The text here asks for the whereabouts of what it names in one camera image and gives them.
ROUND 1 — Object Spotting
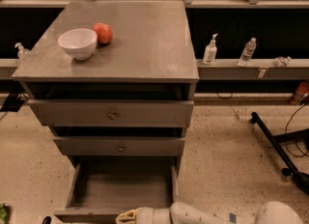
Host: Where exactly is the grey bottom drawer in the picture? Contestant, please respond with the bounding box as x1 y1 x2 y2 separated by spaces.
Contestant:
54 161 178 224

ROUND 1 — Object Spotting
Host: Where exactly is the crumpled clear plastic wrapper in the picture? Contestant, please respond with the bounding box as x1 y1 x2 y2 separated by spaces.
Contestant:
274 56 292 68

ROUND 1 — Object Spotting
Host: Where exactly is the grey middle drawer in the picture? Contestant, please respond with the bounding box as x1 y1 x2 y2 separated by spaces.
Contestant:
53 136 184 156

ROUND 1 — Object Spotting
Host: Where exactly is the red apple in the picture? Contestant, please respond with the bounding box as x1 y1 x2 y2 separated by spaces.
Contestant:
93 23 113 44

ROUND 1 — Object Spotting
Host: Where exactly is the black wheeled stand base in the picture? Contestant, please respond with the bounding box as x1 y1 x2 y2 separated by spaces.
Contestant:
251 112 309 195

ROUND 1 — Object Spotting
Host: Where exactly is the black cable on floor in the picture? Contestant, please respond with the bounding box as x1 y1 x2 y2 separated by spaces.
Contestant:
284 103 309 158

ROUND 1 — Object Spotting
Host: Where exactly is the clear plastic water bottle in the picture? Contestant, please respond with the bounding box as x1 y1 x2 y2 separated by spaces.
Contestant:
239 38 257 67

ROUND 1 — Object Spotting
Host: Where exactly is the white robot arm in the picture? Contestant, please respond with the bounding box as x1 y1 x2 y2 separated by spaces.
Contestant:
115 201 304 224

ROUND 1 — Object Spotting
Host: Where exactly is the grey drawer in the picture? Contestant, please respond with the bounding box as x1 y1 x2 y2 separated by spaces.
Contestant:
54 161 178 224
29 99 193 127
53 136 184 156

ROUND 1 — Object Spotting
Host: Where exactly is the grey wooden drawer cabinet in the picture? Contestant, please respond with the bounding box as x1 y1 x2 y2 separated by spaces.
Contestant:
12 0 200 171

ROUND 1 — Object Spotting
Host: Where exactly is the clear pump sanitizer bottle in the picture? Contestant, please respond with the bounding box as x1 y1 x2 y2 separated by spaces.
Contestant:
14 42 30 61

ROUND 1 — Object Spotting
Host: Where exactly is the grey top drawer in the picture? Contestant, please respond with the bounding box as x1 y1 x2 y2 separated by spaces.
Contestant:
29 99 193 127

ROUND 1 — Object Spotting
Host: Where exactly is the green object at edge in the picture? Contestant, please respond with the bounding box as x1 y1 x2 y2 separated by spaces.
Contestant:
0 204 9 224

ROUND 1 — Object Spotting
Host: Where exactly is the white ceramic bowl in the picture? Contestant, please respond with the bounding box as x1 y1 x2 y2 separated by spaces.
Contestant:
58 28 98 60

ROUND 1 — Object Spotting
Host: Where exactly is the black box under bench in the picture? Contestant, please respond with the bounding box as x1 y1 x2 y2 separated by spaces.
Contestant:
0 93 24 112

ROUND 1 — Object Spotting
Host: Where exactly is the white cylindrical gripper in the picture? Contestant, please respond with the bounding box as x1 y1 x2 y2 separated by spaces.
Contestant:
115 208 171 224

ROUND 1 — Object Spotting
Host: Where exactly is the orange container on floor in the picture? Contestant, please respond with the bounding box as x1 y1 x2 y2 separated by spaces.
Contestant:
289 82 309 105

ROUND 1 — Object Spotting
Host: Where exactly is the white pump lotion bottle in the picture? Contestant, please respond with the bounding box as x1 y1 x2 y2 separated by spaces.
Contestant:
203 34 217 65

